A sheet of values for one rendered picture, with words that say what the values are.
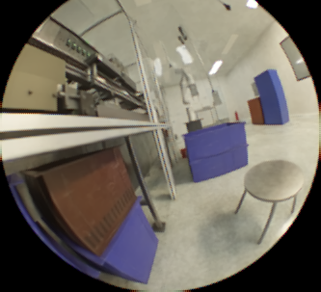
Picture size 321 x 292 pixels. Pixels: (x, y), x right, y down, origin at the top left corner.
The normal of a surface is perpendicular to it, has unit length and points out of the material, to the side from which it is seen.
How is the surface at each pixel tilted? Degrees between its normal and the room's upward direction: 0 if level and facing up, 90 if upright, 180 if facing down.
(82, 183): 90
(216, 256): 0
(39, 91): 90
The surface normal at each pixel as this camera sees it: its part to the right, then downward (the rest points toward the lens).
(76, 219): 0.95, -0.25
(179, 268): -0.25, -0.97
